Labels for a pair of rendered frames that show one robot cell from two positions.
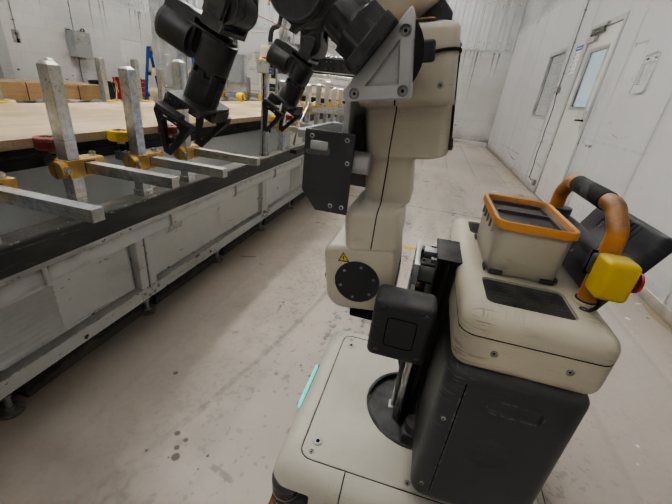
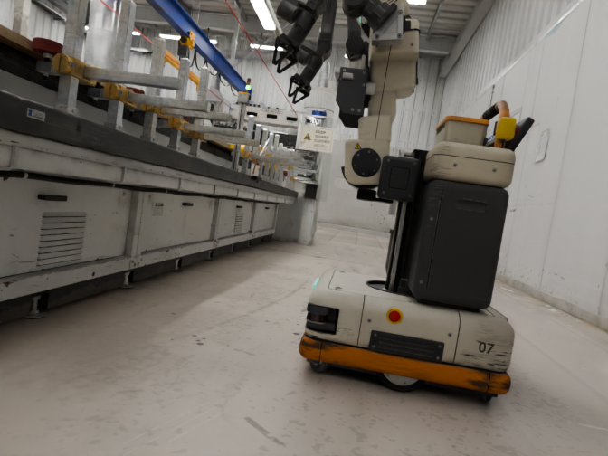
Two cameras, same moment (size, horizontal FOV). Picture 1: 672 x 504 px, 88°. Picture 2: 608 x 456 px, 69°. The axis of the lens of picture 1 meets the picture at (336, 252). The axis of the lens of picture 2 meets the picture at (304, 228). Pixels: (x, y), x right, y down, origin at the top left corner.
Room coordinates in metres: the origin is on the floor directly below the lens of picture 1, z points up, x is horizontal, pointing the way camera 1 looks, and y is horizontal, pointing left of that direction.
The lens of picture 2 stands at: (-0.87, 0.29, 0.55)
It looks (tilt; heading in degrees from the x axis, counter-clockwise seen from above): 3 degrees down; 354
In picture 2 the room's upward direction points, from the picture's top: 8 degrees clockwise
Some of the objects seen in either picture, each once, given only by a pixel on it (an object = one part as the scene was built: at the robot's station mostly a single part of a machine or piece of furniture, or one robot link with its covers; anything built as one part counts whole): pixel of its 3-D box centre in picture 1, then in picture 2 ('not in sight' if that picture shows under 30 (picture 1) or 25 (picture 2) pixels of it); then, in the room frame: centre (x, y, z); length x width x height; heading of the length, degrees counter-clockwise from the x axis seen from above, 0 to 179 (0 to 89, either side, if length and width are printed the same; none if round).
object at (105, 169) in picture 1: (110, 171); (178, 112); (0.97, 0.67, 0.84); 0.43 x 0.03 x 0.04; 78
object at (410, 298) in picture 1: (376, 292); (375, 178); (0.73, -0.11, 0.68); 0.28 x 0.27 x 0.25; 168
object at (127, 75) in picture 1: (137, 145); (178, 112); (1.19, 0.72, 0.87); 0.04 x 0.04 x 0.48; 78
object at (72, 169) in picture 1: (78, 166); (155, 108); (0.97, 0.77, 0.84); 0.14 x 0.06 x 0.05; 168
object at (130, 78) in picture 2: not in sight; (109, 76); (0.48, 0.78, 0.83); 0.43 x 0.03 x 0.04; 78
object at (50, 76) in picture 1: (68, 157); (153, 99); (0.95, 0.77, 0.87); 0.04 x 0.04 x 0.48; 78
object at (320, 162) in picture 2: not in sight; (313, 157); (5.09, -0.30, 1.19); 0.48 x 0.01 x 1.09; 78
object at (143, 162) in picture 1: (144, 160); (178, 125); (1.22, 0.71, 0.82); 0.14 x 0.06 x 0.05; 168
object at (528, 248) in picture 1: (518, 234); (458, 138); (0.73, -0.40, 0.87); 0.23 x 0.15 x 0.11; 168
